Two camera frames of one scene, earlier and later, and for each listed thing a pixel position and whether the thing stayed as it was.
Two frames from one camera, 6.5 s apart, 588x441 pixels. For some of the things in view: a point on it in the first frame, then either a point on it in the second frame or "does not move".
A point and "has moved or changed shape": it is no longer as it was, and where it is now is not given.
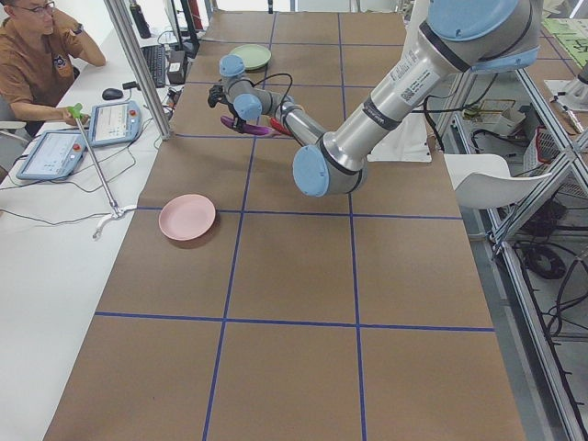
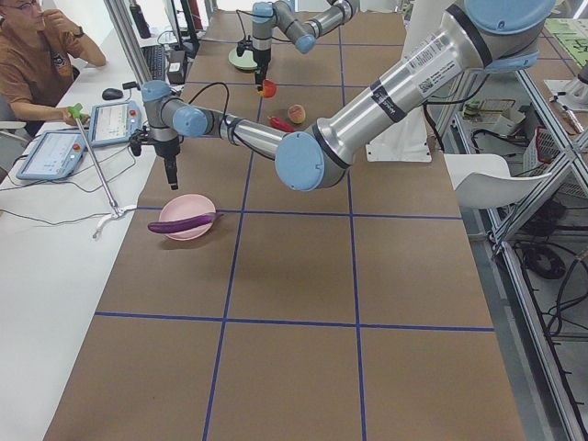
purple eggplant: (230, 122) has moved or changed shape
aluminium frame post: (141, 63) does not move
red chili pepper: (279, 127) does not move
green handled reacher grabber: (115, 210) does not move
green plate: (254, 55) does not move
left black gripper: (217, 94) -> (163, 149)
